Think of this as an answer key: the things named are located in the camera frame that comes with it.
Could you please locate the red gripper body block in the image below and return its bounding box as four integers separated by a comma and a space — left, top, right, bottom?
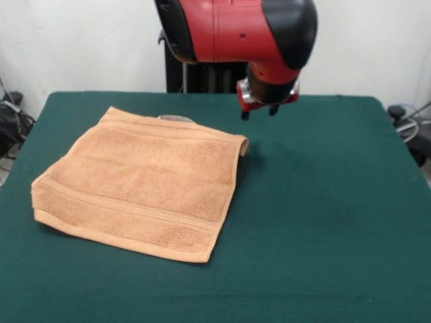
235, 79, 301, 113

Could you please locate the tan terry towel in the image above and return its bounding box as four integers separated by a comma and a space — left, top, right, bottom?
30, 106, 250, 263

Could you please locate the dark green table cloth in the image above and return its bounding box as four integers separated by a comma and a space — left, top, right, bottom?
0, 91, 431, 323

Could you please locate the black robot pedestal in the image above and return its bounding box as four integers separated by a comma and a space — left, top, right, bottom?
157, 28, 250, 95

